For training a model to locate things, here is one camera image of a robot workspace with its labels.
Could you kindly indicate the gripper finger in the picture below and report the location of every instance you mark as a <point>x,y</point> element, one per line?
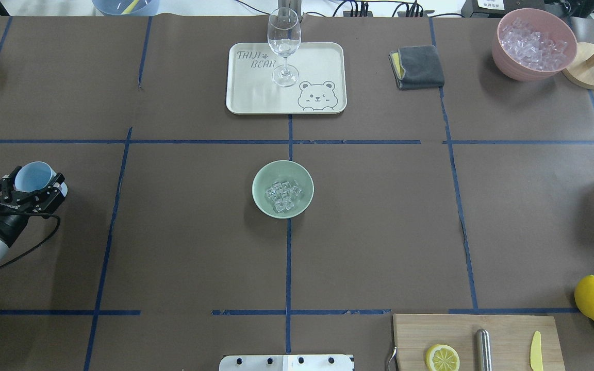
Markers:
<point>9,197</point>

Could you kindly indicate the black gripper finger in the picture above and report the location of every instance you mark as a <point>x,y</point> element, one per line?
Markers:
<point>48,199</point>

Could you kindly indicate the light blue plastic cup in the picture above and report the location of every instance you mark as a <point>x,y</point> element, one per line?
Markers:
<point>35,176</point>

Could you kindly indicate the green ceramic bowl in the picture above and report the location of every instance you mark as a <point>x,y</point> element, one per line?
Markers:
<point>282,170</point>

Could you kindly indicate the ice cubes in green bowl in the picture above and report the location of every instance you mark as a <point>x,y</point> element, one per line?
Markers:
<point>284,196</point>

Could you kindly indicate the ice cubes in pink bowl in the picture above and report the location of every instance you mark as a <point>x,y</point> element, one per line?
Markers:
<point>532,48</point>

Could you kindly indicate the pink bowl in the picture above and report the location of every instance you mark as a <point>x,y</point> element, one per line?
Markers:
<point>541,21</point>

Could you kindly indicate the blue bucket at edge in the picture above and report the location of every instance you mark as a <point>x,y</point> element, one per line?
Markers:
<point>127,8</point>

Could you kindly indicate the clear wine glass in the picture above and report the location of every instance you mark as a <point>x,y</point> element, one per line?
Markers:
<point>284,37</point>

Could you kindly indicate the cream bear serving tray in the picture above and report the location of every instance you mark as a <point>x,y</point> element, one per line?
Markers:
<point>321,88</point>

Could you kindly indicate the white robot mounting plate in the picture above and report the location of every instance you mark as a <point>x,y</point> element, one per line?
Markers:
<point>288,362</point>

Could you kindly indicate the grey folded cloth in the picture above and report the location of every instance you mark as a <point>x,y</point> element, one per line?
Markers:
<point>417,67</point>

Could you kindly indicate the halved lemon slice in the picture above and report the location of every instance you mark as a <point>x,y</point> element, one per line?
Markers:
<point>442,357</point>

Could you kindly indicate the wooden cutting board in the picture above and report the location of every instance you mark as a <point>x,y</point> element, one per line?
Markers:
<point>510,339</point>

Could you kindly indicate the yellow plastic knife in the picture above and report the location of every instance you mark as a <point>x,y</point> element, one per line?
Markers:
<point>536,358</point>

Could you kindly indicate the metal fork handle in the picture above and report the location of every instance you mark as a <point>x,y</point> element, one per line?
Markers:
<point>391,358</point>

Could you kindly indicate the steel knife handle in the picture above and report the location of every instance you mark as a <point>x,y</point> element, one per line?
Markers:
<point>483,350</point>

